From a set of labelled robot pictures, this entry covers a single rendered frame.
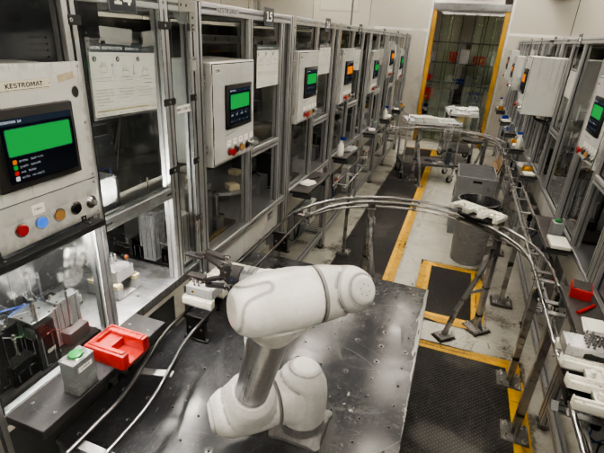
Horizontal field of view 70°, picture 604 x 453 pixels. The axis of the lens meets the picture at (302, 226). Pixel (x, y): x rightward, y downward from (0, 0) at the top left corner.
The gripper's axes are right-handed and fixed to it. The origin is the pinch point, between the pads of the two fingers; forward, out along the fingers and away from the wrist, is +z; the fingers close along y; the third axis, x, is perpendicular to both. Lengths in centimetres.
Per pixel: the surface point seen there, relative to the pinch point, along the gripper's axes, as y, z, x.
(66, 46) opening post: 74, 22, 23
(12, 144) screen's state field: 53, 18, 47
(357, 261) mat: -111, -18, -238
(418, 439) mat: -111, -94, -57
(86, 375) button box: -16, 8, 47
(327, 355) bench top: -44, -49, -24
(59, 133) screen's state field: 53, 18, 33
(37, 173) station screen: 44, 18, 42
